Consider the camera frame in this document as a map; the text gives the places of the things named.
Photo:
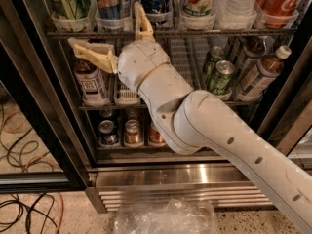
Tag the gold can bottom shelf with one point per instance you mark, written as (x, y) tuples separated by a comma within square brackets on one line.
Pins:
[(132, 132)]

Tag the blue silver redbull can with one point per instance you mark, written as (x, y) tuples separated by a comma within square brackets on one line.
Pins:
[(113, 9)]

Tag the clear plastic bag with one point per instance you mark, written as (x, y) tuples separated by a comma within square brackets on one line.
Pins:
[(176, 216)]

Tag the glass fridge door left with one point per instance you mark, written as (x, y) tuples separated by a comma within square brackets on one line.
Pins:
[(36, 72)]

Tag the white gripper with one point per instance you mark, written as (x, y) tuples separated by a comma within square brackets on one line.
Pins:
[(140, 62)]

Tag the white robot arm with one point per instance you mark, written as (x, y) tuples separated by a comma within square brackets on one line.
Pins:
[(189, 120)]

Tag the blue pepsi can front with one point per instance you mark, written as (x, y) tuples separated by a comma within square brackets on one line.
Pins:
[(108, 132)]

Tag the tea bottle white cap left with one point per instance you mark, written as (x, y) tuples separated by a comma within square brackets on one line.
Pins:
[(90, 80)]

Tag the white bottle top shelf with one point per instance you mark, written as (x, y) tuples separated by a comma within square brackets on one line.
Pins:
[(239, 0)]

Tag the tea bottle right front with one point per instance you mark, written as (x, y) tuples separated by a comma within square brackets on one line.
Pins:
[(263, 73)]

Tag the tea bottle right rear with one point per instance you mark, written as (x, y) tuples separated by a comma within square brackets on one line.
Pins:
[(254, 48)]

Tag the red can bottom shelf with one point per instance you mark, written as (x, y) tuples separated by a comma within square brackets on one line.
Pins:
[(155, 138)]

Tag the steel fridge base grille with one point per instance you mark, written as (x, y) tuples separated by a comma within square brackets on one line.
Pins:
[(220, 184)]

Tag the rear green soda can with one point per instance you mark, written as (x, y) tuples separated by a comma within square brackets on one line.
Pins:
[(213, 56)]

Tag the green soda can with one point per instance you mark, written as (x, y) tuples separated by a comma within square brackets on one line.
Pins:
[(213, 56), (220, 77)]

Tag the front green soda can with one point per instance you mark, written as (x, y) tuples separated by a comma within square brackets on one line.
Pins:
[(220, 77)]

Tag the large coca-cola can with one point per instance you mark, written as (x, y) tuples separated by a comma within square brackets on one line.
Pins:
[(276, 13)]

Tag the green energy drink can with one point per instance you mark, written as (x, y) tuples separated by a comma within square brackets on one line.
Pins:
[(70, 0)]

